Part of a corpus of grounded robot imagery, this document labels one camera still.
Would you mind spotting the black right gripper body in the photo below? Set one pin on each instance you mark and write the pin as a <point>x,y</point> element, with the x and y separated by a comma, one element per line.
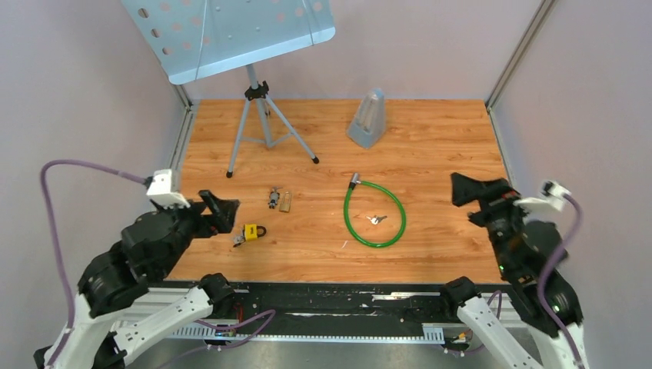
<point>498,214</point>

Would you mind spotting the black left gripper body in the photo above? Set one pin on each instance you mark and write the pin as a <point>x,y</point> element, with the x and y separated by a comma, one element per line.
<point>197,224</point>

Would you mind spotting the yellow padlock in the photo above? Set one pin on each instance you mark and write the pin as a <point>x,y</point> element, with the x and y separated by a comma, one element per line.
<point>252,232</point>

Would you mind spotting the small brass padlock with keys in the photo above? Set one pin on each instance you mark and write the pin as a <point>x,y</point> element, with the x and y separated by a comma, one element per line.
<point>280,200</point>

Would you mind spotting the cable lock keys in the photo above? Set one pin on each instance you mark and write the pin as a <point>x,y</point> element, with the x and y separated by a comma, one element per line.
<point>375,220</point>

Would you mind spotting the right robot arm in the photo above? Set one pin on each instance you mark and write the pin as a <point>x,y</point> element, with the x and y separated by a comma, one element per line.
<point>529,237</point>

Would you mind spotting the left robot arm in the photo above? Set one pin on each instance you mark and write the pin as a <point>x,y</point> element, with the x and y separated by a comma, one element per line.
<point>146,253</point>

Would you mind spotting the blue translucent metronome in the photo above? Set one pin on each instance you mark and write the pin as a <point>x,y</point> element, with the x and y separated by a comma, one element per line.
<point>369,122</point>

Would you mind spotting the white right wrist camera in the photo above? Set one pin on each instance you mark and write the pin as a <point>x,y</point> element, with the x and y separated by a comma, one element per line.
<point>552,198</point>

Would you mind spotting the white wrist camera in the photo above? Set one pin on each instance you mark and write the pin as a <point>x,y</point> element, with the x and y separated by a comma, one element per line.
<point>552,198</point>
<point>163,190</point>

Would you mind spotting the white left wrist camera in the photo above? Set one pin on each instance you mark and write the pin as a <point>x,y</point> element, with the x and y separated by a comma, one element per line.
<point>163,190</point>

